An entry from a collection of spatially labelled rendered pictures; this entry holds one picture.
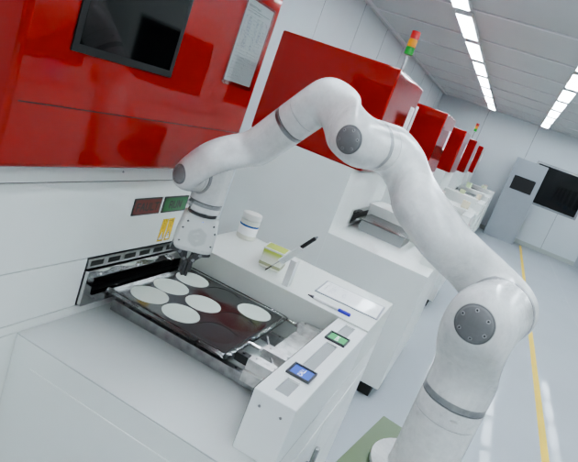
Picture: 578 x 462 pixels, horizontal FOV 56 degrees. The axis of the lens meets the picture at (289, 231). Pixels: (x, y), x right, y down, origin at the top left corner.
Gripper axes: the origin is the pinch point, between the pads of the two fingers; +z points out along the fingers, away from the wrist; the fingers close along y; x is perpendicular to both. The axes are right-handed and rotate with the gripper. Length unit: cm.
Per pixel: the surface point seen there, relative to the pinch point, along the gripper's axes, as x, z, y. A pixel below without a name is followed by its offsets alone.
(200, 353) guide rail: -14.9, 15.6, 7.0
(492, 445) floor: 83, 100, 227
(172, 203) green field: 18.4, -10.7, -4.9
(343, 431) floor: 79, 100, 124
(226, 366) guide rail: -19.8, 15.2, 12.6
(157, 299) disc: -1.9, 9.6, -4.6
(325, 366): -32.6, 3.8, 30.4
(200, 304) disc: 0.1, 9.7, 7.3
